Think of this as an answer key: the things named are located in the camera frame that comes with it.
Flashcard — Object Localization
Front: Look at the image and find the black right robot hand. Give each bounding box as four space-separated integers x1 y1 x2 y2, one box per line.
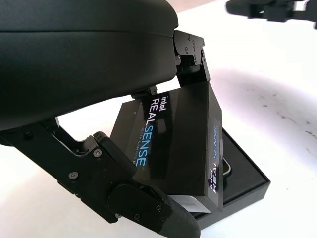
225 0 317 29

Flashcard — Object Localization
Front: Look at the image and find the black camera box base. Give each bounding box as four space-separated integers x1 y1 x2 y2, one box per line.
193 126 272 224

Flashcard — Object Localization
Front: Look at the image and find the black RealSense box lid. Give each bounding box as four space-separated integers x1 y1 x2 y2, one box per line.
108 81 223 214

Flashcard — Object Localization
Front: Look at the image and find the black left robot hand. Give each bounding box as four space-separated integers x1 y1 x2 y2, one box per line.
0 0 211 238

